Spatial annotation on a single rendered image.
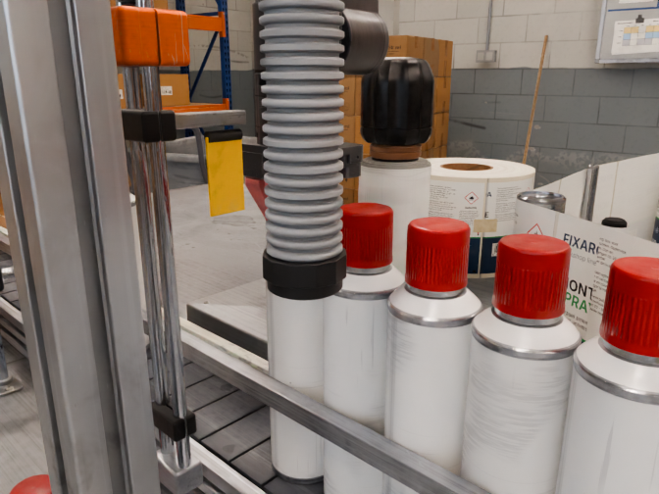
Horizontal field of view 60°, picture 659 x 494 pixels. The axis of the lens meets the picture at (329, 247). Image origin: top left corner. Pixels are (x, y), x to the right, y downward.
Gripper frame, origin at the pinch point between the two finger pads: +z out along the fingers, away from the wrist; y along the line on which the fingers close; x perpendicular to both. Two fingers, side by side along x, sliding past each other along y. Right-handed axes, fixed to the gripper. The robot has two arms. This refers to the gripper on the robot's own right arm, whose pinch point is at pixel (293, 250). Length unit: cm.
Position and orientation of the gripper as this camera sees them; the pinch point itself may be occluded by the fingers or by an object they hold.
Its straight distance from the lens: 49.0
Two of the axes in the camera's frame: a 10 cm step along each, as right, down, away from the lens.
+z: 0.0, 9.6, 2.9
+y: -7.3, -2.0, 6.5
